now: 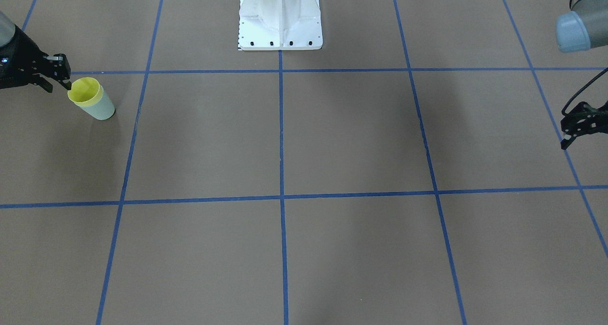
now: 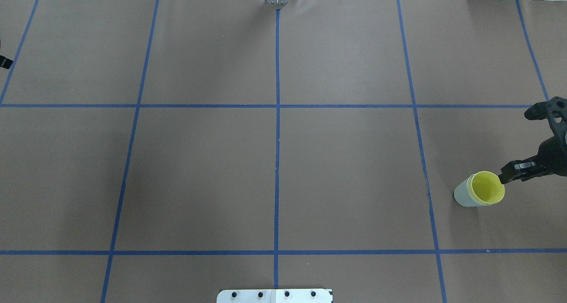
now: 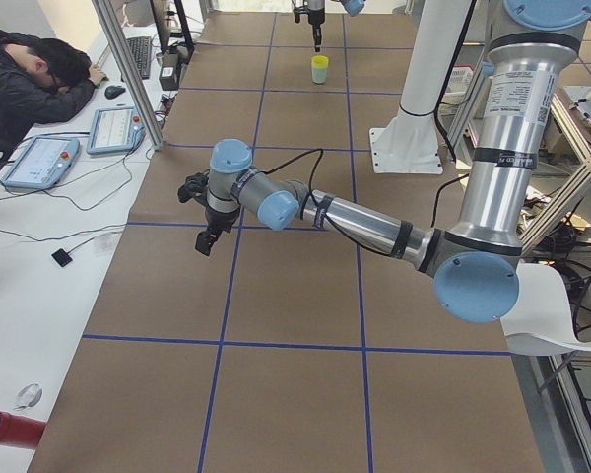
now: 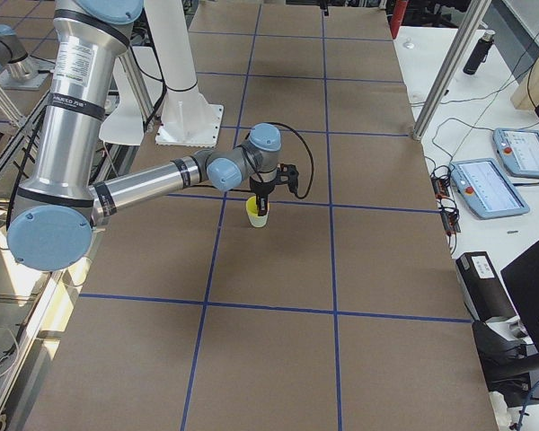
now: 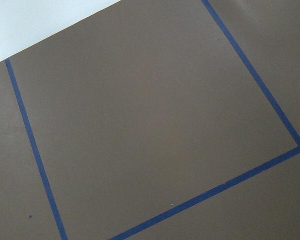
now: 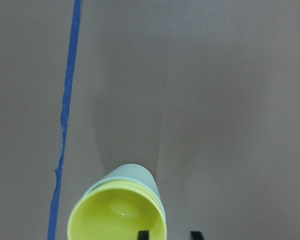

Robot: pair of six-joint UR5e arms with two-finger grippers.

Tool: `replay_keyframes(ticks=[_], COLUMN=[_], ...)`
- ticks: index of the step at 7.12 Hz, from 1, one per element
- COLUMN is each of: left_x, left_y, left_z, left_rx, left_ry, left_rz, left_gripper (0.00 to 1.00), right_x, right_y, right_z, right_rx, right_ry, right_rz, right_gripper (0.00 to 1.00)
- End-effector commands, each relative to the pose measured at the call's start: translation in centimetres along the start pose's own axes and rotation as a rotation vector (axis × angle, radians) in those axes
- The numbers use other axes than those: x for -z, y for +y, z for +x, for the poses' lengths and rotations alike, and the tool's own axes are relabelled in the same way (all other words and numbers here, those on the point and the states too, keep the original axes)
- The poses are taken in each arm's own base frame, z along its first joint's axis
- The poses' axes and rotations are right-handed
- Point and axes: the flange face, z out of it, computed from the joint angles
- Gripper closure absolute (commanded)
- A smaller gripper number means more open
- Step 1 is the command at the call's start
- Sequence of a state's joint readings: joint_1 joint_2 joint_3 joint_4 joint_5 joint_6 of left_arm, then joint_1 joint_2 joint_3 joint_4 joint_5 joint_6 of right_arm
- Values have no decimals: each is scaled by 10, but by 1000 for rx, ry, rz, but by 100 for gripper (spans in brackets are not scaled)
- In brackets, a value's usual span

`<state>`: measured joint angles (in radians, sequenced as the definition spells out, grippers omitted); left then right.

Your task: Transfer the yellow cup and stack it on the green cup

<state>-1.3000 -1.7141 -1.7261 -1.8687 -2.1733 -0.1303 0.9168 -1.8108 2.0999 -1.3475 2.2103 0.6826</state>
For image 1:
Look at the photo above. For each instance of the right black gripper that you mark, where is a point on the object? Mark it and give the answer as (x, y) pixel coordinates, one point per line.
(18, 54)

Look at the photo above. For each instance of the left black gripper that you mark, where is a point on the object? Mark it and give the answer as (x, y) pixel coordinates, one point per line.
(585, 122)

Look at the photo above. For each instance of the yellow plastic cup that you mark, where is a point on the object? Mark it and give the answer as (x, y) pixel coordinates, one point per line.
(86, 92)

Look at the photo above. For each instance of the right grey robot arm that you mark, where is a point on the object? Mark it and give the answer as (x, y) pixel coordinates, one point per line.
(6, 32)

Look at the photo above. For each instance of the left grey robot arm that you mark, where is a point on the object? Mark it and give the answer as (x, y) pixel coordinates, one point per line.
(583, 28)

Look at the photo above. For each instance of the green plastic cup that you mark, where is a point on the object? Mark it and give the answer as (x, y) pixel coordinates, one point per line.
(102, 110)

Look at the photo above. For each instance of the white central pedestal column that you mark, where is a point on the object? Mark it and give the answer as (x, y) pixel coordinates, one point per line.
(279, 25)

